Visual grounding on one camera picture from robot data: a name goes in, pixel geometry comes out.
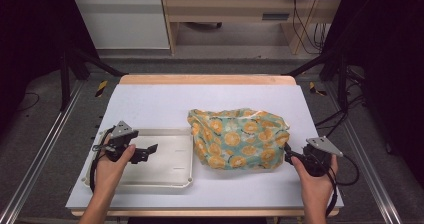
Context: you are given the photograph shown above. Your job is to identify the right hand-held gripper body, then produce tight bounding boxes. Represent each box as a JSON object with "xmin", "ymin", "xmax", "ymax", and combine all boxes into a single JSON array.
[{"xmin": 301, "ymin": 136, "xmax": 344, "ymax": 178}]

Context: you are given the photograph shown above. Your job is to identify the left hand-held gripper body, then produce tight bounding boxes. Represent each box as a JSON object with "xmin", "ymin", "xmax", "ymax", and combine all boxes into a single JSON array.
[{"xmin": 93, "ymin": 120, "xmax": 140, "ymax": 162}]

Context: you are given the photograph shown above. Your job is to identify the white plastic tray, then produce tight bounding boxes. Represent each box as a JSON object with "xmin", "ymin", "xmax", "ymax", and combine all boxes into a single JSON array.
[{"xmin": 81, "ymin": 127, "xmax": 195, "ymax": 189}]

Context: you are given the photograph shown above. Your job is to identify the orange slice print bag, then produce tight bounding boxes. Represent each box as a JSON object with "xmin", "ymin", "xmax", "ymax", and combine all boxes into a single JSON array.
[{"xmin": 186, "ymin": 107, "xmax": 291, "ymax": 171}]

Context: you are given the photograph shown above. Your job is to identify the person's left hand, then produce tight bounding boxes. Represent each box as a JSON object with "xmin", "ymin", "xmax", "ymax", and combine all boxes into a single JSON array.
[{"xmin": 94, "ymin": 143, "xmax": 137, "ymax": 198}]

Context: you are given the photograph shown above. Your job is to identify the person's right hand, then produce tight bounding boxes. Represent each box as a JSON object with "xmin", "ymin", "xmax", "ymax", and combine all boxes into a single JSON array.
[{"xmin": 290, "ymin": 154, "xmax": 340, "ymax": 209}]

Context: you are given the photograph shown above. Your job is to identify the yellow black tape piece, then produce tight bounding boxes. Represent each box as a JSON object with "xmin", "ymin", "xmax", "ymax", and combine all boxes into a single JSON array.
[
  {"xmin": 95, "ymin": 79, "xmax": 109, "ymax": 98},
  {"xmin": 308, "ymin": 80, "xmax": 328, "ymax": 97}
]

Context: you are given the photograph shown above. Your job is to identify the black metal stand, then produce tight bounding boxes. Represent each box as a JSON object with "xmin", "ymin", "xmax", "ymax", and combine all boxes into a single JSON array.
[
  {"xmin": 285, "ymin": 49, "xmax": 350, "ymax": 109},
  {"xmin": 59, "ymin": 46, "xmax": 127, "ymax": 112}
]

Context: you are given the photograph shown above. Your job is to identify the wooden table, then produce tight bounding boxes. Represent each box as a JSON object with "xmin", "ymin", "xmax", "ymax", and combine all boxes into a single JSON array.
[{"xmin": 70, "ymin": 74, "xmax": 341, "ymax": 218}]

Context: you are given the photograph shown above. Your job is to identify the black curtain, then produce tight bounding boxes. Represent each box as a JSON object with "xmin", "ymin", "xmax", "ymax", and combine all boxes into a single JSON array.
[
  {"xmin": 0, "ymin": 0, "xmax": 99, "ymax": 132},
  {"xmin": 323, "ymin": 0, "xmax": 424, "ymax": 187}
]

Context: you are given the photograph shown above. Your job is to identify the white cabinet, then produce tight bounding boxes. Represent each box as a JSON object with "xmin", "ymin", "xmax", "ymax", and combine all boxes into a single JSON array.
[{"xmin": 67, "ymin": 0, "xmax": 171, "ymax": 51}]

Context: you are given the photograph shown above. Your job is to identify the light wooden desk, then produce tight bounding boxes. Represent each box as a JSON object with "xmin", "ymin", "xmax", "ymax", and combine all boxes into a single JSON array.
[{"xmin": 158, "ymin": 0, "xmax": 348, "ymax": 56}]

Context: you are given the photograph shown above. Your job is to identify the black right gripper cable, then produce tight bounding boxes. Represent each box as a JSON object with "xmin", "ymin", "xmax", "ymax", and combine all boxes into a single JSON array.
[{"xmin": 318, "ymin": 153, "xmax": 361, "ymax": 218}]

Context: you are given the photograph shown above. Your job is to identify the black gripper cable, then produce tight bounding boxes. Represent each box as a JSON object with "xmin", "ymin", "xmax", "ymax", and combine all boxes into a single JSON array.
[
  {"xmin": 88, "ymin": 127, "xmax": 116, "ymax": 194},
  {"xmin": 318, "ymin": 153, "xmax": 361, "ymax": 218}
]

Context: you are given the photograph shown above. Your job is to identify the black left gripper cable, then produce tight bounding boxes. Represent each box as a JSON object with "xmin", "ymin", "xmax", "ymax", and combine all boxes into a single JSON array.
[{"xmin": 88, "ymin": 127, "xmax": 116, "ymax": 194}]

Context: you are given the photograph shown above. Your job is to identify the black floor cables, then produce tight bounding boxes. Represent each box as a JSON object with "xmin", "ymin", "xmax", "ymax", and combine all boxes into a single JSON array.
[{"xmin": 314, "ymin": 66, "xmax": 367, "ymax": 131}]

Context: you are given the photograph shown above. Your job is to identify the aluminium floor rail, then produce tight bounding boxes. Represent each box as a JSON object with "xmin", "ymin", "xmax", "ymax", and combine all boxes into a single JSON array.
[
  {"xmin": 324, "ymin": 83, "xmax": 403, "ymax": 224},
  {"xmin": 0, "ymin": 79, "xmax": 85, "ymax": 224}
]

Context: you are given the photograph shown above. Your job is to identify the black hanging desk cables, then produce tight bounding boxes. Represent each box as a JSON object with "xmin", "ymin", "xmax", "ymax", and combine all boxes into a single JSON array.
[{"xmin": 290, "ymin": 0, "xmax": 330, "ymax": 56}]

